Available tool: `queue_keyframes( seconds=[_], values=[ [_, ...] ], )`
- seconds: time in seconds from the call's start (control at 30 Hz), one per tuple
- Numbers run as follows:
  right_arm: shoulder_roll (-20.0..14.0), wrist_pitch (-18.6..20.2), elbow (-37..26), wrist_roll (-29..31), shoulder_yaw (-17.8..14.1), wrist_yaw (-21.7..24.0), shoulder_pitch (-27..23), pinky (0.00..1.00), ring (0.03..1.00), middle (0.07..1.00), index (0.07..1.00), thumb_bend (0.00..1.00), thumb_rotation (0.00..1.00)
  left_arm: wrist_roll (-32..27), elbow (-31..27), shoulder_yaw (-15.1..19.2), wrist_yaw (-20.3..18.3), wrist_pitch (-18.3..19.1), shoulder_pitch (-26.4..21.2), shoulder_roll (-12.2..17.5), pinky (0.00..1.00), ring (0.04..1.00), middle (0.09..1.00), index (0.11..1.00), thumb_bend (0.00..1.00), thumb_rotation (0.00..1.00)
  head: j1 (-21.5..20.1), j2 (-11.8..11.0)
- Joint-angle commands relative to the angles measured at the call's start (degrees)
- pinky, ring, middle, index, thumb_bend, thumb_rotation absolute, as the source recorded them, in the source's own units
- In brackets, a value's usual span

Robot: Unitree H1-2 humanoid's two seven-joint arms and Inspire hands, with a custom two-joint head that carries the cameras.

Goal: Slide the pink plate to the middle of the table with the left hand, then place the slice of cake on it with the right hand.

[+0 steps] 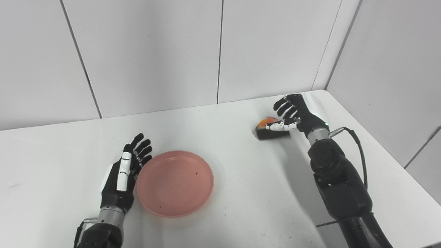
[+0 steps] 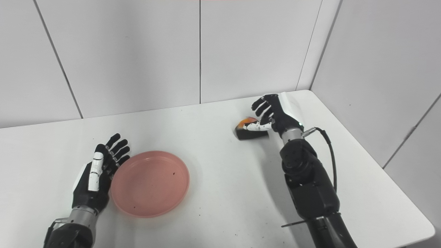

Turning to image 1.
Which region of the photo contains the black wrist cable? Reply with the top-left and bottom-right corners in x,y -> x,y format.
73,218 -> 98,248
329,127 -> 368,190

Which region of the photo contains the pink round plate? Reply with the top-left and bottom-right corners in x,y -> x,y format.
136,150 -> 215,218

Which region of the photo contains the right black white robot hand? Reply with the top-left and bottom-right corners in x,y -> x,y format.
265,93 -> 330,135

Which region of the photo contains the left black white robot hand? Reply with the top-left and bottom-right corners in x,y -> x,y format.
100,133 -> 153,214

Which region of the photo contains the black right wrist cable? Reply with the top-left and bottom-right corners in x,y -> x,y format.
329,127 -> 368,190

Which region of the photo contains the cake slice with fruit topping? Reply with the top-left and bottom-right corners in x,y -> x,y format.
255,117 -> 290,140

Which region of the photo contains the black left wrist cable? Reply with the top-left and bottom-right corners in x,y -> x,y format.
73,218 -> 98,248

